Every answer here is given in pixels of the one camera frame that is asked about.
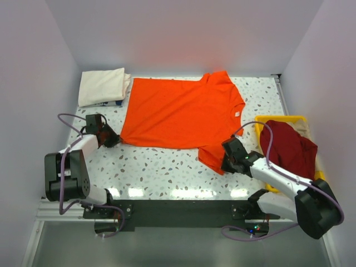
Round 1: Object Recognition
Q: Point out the orange t shirt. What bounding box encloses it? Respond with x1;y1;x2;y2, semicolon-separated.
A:
120;71;245;175

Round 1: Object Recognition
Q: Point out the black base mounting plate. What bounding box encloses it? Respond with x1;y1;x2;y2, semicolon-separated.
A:
82;200;279;234

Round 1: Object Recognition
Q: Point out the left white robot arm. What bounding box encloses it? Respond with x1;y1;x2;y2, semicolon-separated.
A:
44;113;120;218

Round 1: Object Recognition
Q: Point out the yellow plastic bin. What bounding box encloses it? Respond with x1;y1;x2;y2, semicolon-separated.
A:
255;115;325;180

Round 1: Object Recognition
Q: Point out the folded cream t shirt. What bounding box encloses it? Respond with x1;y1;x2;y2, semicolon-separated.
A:
78;68;131;107

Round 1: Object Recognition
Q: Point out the beige t shirt in bin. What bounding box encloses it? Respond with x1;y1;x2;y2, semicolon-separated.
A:
288;120;312;140

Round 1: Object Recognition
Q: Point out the dark red t shirt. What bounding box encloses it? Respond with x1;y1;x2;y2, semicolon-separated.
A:
266;120;318;180

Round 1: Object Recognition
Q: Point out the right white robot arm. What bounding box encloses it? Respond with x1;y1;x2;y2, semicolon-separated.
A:
221;137;344;239

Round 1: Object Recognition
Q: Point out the aluminium frame rail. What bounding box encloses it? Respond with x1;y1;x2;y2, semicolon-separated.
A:
271;74;289;115

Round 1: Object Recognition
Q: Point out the folded white blue-print shirt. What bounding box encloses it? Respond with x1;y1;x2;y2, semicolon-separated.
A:
94;100;123;107

